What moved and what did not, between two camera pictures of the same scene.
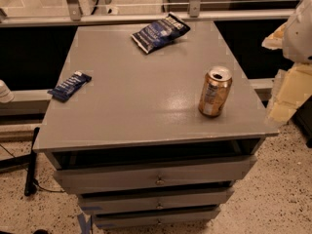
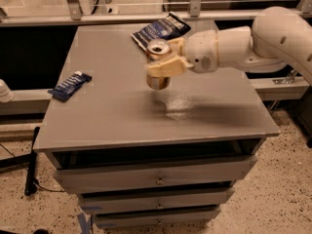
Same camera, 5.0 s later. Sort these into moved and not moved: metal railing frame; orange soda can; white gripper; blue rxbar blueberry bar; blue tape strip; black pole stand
Moved: orange soda can; white gripper
Not moved: metal railing frame; blue rxbar blueberry bar; black pole stand; blue tape strip
